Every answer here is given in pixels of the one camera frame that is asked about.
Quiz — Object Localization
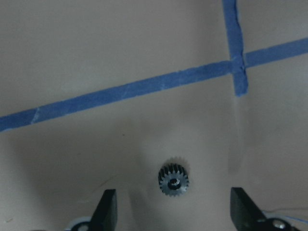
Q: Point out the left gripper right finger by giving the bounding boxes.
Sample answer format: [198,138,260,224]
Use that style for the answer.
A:
[230,187,266,231]

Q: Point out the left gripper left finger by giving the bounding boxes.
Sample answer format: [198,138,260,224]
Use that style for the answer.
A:
[89,189,117,231]

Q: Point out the black bearing gear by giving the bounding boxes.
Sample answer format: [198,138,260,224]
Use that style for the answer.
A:
[157,156,190,197]

